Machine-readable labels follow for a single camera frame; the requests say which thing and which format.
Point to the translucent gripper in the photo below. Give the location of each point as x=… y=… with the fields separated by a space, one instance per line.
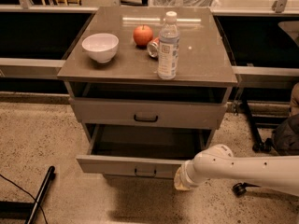
x=186 y=175

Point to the grey drawer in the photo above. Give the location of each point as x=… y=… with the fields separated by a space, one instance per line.
x=153 y=152
x=148 y=113

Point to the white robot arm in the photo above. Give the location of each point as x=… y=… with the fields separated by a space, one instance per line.
x=279 y=173

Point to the grey drawer cabinet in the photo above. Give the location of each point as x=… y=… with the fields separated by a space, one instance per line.
x=204 y=75

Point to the grey top drawer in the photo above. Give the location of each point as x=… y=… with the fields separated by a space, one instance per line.
x=148 y=113

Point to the black office chair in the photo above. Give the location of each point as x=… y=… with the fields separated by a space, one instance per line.
x=284 y=139

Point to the silver soda can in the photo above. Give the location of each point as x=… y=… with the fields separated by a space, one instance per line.
x=153 y=48

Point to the clear plastic water bottle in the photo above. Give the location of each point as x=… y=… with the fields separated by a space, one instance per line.
x=168 y=47

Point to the red apple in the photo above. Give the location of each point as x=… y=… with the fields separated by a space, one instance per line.
x=142 y=35

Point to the white bowl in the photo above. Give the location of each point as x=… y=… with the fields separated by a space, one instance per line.
x=101 y=47

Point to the black stand leg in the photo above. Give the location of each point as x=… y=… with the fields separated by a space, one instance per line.
x=28 y=211

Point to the metal railing frame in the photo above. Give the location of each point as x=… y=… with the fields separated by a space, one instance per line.
x=48 y=68

